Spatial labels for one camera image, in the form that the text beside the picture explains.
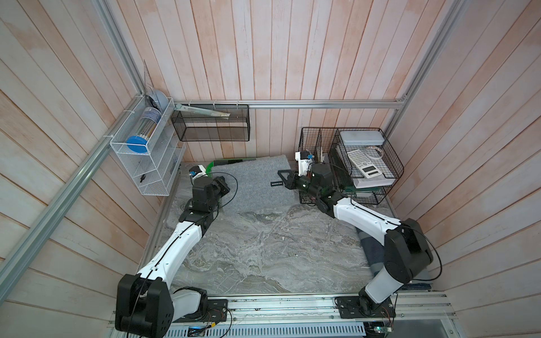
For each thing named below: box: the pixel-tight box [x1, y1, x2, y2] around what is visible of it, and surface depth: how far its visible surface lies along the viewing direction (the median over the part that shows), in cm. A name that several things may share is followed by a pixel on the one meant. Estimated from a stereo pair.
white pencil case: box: [339, 130, 385, 146], surface depth 103 cm
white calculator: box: [347, 149, 383, 179], surface depth 91 cm
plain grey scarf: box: [207, 154, 299, 215], surface depth 82 cm
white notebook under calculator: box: [352, 174, 396, 189], surface depth 90 cm
